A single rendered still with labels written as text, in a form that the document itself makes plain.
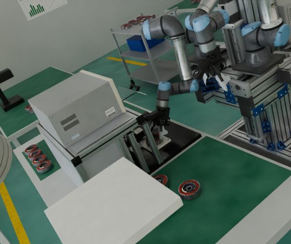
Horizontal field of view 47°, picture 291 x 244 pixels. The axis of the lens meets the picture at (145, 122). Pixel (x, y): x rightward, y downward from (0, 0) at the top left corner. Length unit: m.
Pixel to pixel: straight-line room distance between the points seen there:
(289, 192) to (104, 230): 0.88
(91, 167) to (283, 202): 0.91
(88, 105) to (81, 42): 5.77
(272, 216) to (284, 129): 1.28
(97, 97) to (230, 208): 0.86
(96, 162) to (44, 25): 5.71
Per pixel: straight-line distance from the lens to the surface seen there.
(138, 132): 2.01
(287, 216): 1.52
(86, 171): 1.72
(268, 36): 1.95
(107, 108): 1.81
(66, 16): 7.39
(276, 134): 2.65
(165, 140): 2.11
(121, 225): 1.03
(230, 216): 1.56
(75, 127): 1.76
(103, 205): 1.13
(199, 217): 1.59
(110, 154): 1.75
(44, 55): 7.26
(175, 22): 2.02
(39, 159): 2.64
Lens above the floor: 1.88
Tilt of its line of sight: 27 degrees down
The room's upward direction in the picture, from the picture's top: 22 degrees counter-clockwise
